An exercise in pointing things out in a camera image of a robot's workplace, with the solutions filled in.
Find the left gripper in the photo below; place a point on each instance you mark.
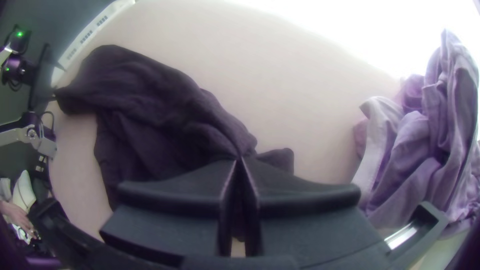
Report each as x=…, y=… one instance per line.
x=37, y=78

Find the heap of clothes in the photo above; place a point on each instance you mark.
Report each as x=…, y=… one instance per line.
x=420, y=150

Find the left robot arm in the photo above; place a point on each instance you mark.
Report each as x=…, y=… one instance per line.
x=22, y=131

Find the white laundry basket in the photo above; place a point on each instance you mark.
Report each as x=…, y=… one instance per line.
x=93, y=30

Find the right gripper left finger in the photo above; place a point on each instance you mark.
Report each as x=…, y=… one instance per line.
x=172, y=217

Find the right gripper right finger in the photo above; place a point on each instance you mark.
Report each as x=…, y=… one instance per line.
x=311, y=221

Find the black t-shirt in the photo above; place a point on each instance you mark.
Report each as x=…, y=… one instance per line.
x=150, y=120

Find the person's hand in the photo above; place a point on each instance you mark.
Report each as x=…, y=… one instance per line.
x=15, y=217

